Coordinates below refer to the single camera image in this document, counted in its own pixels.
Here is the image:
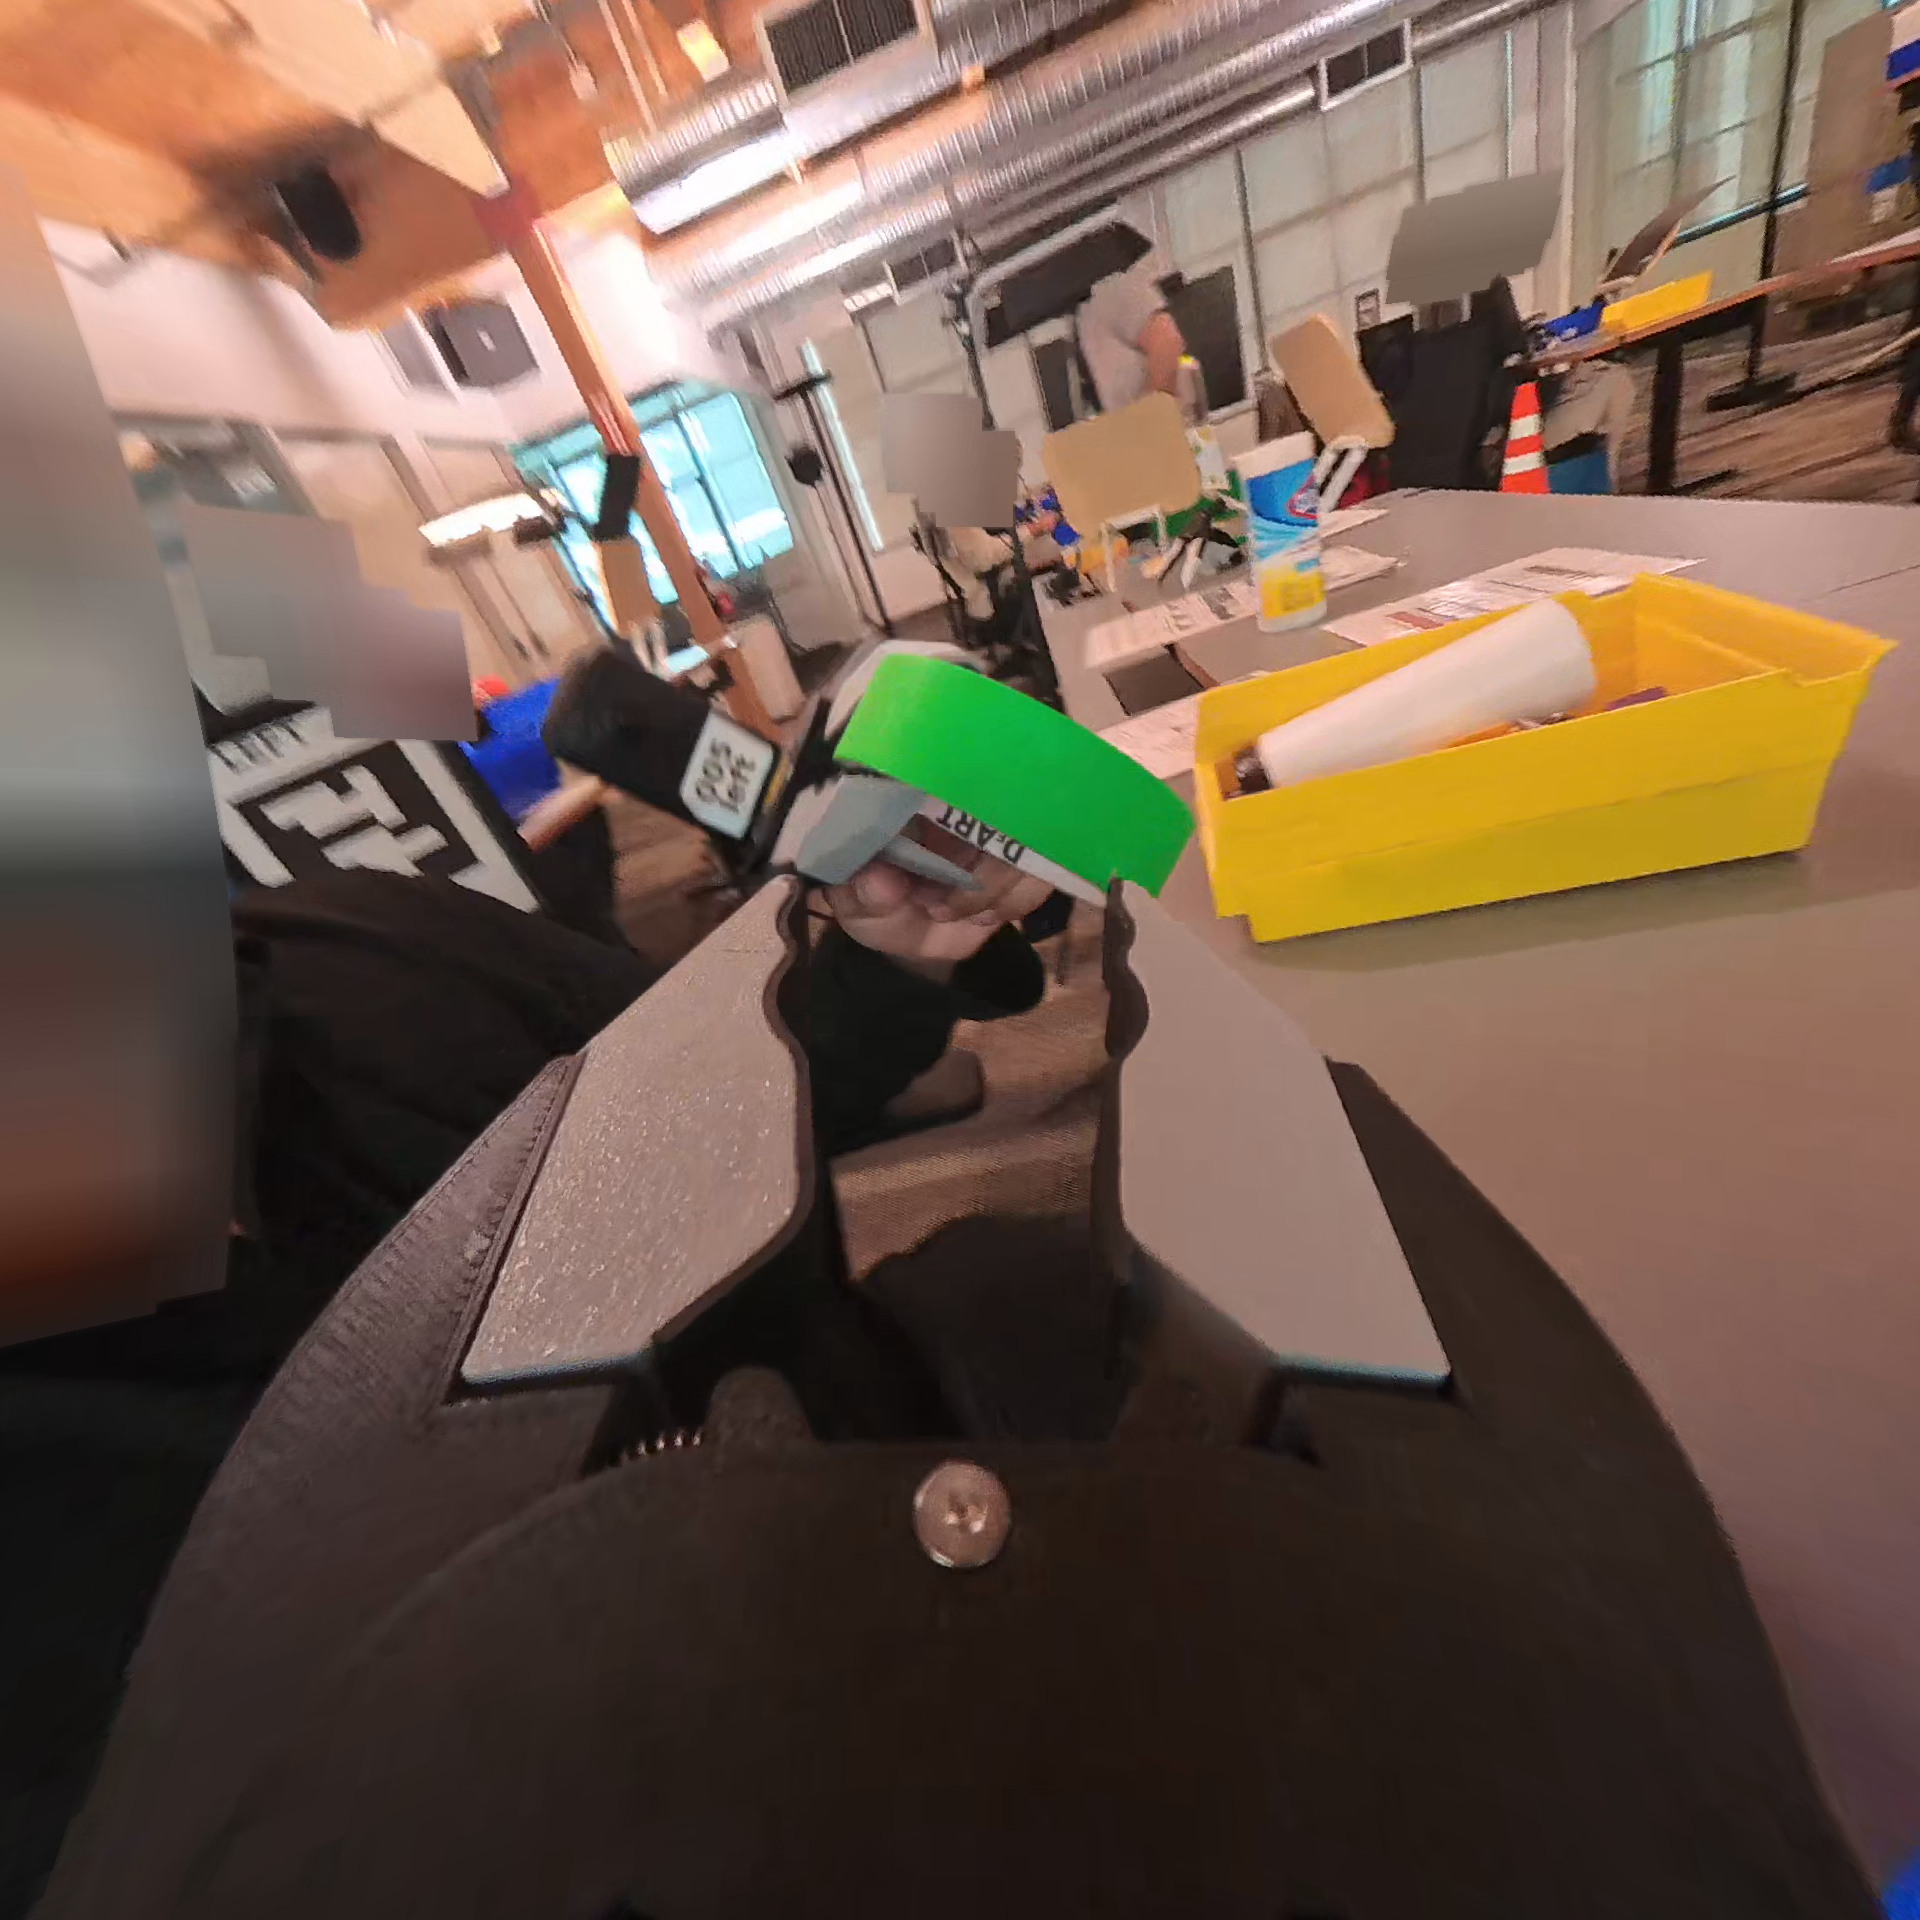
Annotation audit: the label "wooden post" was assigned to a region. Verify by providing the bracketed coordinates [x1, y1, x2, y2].
[480, 180, 782, 736]

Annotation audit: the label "wipes canister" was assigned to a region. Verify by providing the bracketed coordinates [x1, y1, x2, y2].
[1242, 433, 1331, 633]

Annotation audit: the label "white plastic bottle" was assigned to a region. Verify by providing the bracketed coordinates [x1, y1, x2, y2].
[1230, 599, 1599, 792]

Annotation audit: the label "person's left forearm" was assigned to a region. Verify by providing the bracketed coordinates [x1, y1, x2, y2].
[799, 930, 1048, 1156]

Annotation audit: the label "yellow plastic bin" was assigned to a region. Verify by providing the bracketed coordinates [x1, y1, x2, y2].
[1191, 573, 1900, 943]

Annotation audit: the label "black ceiling speaker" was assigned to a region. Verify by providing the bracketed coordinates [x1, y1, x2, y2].
[427, 300, 540, 389]

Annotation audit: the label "black white marker board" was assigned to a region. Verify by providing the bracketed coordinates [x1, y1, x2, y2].
[208, 730, 544, 917]

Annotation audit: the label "large tan board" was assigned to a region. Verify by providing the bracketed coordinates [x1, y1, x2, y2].
[1040, 392, 1207, 540]

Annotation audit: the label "person's left hand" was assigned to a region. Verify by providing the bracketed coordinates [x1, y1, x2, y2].
[823, 864, 1076, 968]

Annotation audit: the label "green tape roll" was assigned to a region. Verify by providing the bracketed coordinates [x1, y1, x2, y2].
[832, 652, 1198, 902]

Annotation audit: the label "person's torso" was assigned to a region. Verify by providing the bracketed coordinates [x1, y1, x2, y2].
[223, 870, 669, 1352]

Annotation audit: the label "blue crate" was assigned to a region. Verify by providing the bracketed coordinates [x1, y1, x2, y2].
[463, 678, 565, 781]

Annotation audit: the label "silver ventilation duct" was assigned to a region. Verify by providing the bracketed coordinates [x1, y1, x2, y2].
[615, 0, 1560, 309]

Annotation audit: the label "black studio softbox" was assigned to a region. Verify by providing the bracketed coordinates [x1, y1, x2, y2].
[978, 222, 1157, 349]

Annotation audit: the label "printed paper sheet red marks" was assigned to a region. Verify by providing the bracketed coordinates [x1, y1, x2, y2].
[1327, 546, 1706, 647]

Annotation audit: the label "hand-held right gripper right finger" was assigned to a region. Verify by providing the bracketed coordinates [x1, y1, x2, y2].
[1088, 880, 1452, 1433]

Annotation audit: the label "tilted tan board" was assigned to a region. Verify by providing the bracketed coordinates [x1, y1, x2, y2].
[1267, 314, 1397, 453]

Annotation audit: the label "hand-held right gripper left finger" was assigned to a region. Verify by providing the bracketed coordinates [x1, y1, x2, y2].
[460, 873, 823, 1384]

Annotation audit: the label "black wall monitor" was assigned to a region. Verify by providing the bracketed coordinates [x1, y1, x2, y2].
[1162, 268, 1250, 417]

